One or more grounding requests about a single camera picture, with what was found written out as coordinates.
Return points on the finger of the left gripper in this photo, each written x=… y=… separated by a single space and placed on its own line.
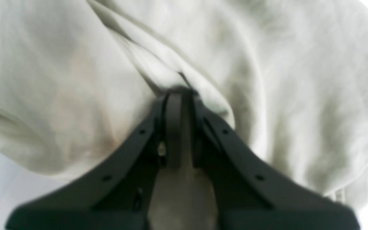
x=116 y=194
x=250 y=194

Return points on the beige T-shirt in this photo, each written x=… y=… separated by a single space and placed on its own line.
x=289 y=76

